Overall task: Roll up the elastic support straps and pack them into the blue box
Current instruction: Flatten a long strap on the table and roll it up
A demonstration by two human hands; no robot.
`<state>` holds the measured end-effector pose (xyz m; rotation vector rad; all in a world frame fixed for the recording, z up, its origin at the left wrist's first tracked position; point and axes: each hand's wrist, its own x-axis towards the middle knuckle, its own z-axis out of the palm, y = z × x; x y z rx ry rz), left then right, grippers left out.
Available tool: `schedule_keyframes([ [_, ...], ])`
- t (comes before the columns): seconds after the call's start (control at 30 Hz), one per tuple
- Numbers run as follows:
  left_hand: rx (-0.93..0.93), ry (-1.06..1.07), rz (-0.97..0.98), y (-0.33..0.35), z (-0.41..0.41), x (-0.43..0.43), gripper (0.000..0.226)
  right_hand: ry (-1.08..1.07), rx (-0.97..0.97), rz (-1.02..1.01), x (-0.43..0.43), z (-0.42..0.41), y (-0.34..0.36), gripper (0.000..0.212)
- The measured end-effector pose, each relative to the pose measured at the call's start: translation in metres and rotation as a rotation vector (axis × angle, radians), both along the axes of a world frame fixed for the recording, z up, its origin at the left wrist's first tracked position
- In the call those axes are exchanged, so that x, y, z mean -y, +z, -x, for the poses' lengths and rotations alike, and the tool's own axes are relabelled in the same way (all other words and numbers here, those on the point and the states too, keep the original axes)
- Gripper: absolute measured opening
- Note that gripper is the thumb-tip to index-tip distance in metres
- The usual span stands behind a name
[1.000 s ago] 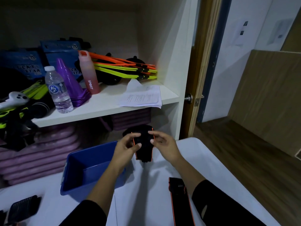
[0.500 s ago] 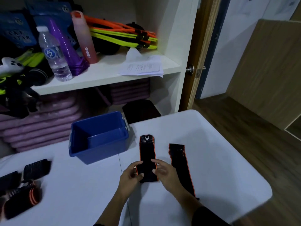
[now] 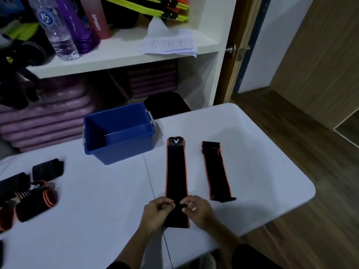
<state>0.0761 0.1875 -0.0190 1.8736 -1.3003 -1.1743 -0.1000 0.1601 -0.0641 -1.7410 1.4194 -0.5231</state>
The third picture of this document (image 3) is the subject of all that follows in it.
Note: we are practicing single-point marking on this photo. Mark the wooden door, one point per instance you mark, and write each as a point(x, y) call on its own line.
point(230, 81)

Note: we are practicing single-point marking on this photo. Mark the clear plastic water bottle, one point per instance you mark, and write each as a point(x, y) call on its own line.
point(60, 41)

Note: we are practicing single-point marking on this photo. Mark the stack of pink mats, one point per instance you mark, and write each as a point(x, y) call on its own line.
point(47, 120)
point(151, 81)

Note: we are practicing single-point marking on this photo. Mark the blue plastic bin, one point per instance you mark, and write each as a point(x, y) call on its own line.
point(126, 151)

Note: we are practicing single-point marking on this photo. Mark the purple bottle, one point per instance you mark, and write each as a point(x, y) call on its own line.
point(81, 33)

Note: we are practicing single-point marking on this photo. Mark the white shelf unit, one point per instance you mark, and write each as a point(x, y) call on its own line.
point(112, 58)

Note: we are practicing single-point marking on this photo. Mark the yellow orange agility ladder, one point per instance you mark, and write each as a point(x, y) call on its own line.
point(134, 4)

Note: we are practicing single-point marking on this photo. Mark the person's left hand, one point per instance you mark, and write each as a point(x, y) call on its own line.
point(154, 218)

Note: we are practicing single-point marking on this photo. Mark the person's right forearm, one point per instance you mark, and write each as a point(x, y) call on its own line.
point(227, 240)

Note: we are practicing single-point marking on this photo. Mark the black round bag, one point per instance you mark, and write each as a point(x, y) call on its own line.
point(120, 16)

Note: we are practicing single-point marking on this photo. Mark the person's white shoe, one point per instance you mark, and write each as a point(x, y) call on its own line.
point(207, 261)

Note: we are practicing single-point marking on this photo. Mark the person's right hand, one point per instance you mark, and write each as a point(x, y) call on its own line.
point(203, 217)

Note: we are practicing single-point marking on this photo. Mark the black chair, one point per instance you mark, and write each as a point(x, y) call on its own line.
point(168, 105)

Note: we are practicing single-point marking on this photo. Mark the pink sport bottle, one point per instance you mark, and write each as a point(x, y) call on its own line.
point(96, 22)

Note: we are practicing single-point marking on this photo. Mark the white paper sheets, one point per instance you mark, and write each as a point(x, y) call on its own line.
point(171, 43)

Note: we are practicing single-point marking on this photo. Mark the metal door knob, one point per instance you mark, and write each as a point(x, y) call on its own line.
point(230, 50)

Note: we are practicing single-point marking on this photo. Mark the black cylindrical roller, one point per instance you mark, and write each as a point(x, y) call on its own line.
point(35, 54)

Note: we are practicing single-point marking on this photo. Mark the person's left forearm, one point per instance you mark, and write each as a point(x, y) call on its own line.
point(131, 249)

